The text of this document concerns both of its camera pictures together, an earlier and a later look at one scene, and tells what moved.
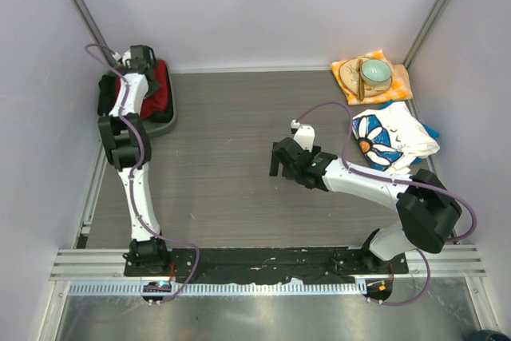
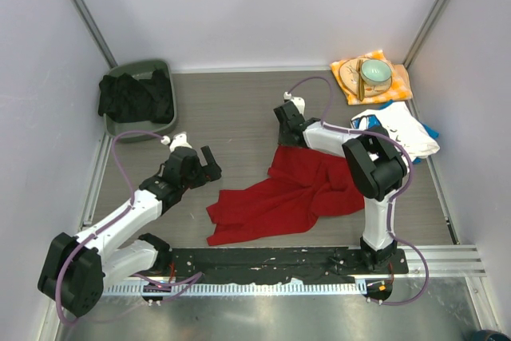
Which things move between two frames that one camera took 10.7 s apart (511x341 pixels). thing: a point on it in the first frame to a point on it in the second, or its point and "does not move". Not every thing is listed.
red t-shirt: (159, 99) to (303, 184)
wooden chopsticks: (361, 79) does not move
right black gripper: (275, 166) to (282, 140)
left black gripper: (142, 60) to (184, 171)
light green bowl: (376, 73) does not move
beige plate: (348, 77) does not move
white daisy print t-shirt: (392, 138) does not move
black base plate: (327, 265) does not move
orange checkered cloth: (400, 88) does not move
